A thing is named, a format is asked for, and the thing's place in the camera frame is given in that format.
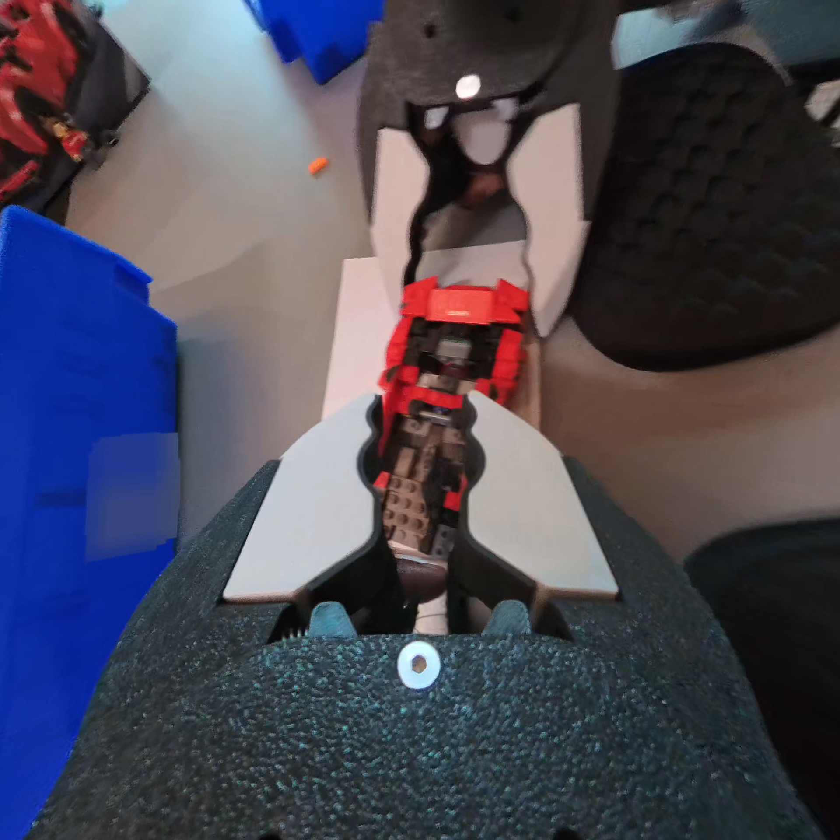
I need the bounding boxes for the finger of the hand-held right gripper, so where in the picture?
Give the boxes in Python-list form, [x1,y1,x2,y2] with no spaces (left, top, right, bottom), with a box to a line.
[503,103,586,340]
[368,126,454,316]

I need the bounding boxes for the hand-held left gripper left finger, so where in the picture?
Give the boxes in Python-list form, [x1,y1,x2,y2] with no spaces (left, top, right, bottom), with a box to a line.
[222,392,391,610]

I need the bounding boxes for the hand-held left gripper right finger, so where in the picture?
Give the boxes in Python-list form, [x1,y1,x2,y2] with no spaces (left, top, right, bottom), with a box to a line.
[451,390,620,605]

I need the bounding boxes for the red and black lego car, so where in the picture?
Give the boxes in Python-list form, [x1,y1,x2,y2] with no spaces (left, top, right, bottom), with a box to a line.
[373,275,534,555]

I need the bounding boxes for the lego instruction booklet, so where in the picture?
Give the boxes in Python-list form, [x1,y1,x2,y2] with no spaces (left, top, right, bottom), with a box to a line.
[321,242,547,437]

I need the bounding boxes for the blue plastic bin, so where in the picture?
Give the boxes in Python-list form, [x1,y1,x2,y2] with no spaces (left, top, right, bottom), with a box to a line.
[242,0,389,86]
[0,204,182,840]

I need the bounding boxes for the lego set box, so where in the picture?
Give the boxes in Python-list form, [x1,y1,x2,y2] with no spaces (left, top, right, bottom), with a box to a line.
[0,0,152,227]

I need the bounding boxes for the black quilted chair seat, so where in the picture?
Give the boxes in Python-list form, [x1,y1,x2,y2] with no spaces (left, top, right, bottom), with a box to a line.
[682,518,840,840]
[570,42,840,374]

